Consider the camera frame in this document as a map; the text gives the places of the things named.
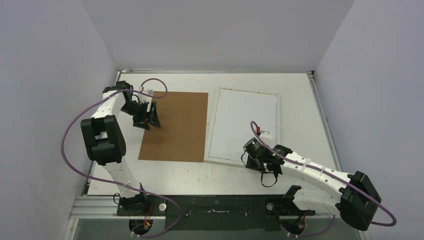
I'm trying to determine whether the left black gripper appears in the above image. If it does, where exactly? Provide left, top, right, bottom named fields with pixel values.
left=121, top=101, right=161, bottom=131

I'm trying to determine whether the brown backing board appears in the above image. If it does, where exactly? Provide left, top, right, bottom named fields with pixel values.
left=138, top=91, right=209, bottom=163

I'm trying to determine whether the sunset landscape photo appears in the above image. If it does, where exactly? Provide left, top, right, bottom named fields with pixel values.
left=208, top=88, right=278, bottom=163

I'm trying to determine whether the white picture frame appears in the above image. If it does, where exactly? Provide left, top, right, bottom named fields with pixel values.
left=203, top=86, right=282, bottom=168

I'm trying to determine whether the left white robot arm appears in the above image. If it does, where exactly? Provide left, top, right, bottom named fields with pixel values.
left=80, top=81, right=161, bottom=216

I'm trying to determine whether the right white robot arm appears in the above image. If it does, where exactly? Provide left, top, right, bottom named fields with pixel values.
left=243, top=138, right=382, bottom=231

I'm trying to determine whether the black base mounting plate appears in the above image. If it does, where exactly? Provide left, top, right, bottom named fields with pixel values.
left=116, top=194, right=316, bottom=234

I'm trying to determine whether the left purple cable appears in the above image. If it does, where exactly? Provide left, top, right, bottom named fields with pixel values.
left=60, top=78, right=182, bottom=239

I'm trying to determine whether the purple cable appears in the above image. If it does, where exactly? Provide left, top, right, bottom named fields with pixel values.
left=60, top=78, right=182, bottom=239
left=250, top=120, right=398, bottom=239

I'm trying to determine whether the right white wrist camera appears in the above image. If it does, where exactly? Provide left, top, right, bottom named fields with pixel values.
left=256, top=126, right=274, bottom=139

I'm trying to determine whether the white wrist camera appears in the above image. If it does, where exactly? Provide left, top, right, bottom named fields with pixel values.
left=256, top=126, right=274, bottom=139
left=137, top=86, right=154, bottom=102

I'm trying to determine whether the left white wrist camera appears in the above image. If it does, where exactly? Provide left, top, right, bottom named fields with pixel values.
left=137, top=86, right=154, bottom=102

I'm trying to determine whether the aluminium front rail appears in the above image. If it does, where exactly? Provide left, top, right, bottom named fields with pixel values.
left=68, top=195, right=368, bottom=220

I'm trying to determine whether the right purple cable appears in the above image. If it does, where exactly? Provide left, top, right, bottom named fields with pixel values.
left=250, top=120, right=398, bottom=239

